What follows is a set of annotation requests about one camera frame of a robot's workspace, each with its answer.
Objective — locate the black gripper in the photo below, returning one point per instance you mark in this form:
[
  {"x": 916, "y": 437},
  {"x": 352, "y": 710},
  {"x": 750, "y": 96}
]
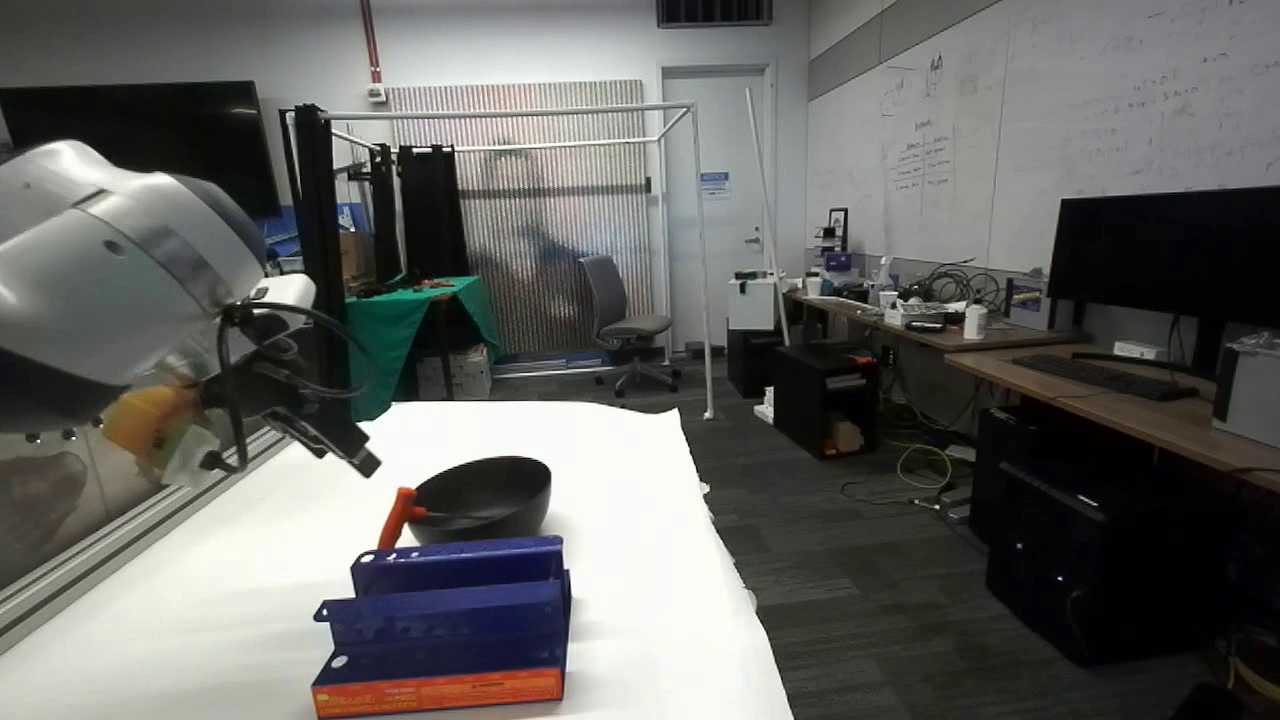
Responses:
[{"x": 272, "y": 383}]

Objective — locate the grey partition panel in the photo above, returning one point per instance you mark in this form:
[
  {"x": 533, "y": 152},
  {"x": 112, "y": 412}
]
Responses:
[{"x": 562, "y": 202}]

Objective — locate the white door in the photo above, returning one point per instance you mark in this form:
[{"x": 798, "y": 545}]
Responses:
[{"x": 722, "y": 133}]

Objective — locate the green table cloth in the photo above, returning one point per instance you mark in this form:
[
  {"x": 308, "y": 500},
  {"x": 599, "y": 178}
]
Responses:
[{"x": 386, "y": 334}]

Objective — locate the grey office chair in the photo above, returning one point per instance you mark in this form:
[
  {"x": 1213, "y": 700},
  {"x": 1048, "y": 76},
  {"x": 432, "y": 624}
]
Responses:
[{"x": 635, "y": 334}]

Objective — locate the white pipe frame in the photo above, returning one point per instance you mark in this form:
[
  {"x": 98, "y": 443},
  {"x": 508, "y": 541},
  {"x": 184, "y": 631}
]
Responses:
[{"x": 694, "y": 241}]

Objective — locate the wooden desk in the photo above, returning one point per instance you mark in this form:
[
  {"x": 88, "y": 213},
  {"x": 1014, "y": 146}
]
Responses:
[{"x": 1132, "y": 412}]

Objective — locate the black keyboard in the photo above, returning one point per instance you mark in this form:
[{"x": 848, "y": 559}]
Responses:
[{"x": 1106, "y": 378}]

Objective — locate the black wall screen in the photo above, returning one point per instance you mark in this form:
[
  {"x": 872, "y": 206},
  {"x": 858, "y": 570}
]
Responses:
[{"x": 133, "y": 122}]

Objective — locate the white box on stand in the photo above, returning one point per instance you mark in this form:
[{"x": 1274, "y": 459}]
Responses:
[{"x": 755, "y": 306}]

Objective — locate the blue box with orange base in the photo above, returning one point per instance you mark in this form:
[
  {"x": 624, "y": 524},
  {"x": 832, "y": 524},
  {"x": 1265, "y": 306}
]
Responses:
[{"x": 446, "y": 642}]

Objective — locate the red wall pipe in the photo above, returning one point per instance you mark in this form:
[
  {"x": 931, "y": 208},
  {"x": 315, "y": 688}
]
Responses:
[{"x": 368, "y": 46}]

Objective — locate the large black monitor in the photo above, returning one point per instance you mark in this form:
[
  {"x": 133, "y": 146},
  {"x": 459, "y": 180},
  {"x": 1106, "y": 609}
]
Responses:
[{"x": 1174, "y": 253}]

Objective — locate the large black cabinet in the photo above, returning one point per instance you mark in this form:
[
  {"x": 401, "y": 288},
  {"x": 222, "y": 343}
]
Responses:
[{"x": 1092, "y": 560}]

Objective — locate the white cup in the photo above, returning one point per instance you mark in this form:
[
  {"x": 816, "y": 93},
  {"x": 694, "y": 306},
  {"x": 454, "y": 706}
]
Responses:
[{"x": 972, "y": 321}]

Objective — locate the ceiling air vent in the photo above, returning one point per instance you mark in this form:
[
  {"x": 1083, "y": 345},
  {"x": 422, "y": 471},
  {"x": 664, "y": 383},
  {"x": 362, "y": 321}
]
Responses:
[{"x": 712, "y": 9}]

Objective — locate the black upright post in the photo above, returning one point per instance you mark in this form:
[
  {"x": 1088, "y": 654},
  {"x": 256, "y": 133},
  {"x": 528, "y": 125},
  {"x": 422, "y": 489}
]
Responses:
[{"x": 323, "y": 241}]

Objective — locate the cluttered long desk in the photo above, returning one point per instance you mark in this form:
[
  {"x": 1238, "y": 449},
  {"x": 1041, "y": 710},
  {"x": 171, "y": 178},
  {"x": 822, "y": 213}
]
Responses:
[{"x": 932, "y": 334}]

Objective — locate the white table cover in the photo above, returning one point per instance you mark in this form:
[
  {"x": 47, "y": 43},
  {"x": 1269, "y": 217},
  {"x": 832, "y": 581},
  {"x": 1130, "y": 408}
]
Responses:
[{"x": 642, "y": 560}]

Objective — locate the aluminium frame rail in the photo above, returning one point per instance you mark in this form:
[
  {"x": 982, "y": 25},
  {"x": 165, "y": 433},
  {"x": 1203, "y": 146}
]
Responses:
[{"x": 122, "y": 535}]

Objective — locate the small black cabinet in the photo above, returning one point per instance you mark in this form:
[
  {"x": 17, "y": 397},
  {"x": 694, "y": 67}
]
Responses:
[{"x": 827, "y": 400}]

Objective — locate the black upright panel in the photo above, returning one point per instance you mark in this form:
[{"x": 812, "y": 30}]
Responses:
[{"x": 432, "y": 213}]

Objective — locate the grey computer box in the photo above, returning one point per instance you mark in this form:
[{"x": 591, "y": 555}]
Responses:
[{"x": 1251, "y": 395}]

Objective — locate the black bowl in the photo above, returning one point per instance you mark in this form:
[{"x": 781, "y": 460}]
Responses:
[{"x": 487, "y": 506}]

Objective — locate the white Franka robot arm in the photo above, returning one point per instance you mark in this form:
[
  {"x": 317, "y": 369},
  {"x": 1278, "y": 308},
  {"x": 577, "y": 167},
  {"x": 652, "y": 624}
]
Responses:
[{"x": 105, "y": 266}]

